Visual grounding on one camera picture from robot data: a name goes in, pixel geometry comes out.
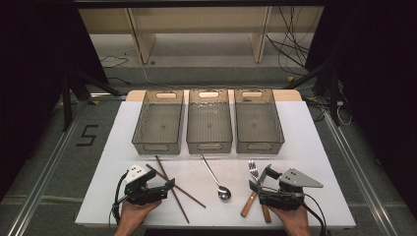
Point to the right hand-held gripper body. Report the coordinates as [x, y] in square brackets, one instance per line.
[285, 196]

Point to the grey translucent plastic bin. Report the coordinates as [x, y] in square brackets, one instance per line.
[209, 126]
[259, 126]
[159, 126]

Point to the light wooden bench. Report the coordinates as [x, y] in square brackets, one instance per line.
[196, 23]

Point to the white table cover sheet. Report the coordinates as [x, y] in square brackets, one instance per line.
[308, 157]

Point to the long metal spoon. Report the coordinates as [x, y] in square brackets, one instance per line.
[223, 192]

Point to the black curtain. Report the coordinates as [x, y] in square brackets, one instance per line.
[377, 82]
[32, 65]

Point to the black metal stand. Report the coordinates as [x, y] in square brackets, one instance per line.
[327, 85]
[73, 95]

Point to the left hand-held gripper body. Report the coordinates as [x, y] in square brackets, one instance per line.
[141, 193]

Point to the person's left hand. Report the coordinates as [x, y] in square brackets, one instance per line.
[134, 216]

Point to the brown wooden chopstick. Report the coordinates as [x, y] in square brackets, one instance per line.
[178, 201]
[190, 196]

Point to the person's right hand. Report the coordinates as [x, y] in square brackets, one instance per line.
[295, 221]

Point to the metal floor rail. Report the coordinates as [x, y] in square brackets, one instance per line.
[42, 183]
[360, 173]

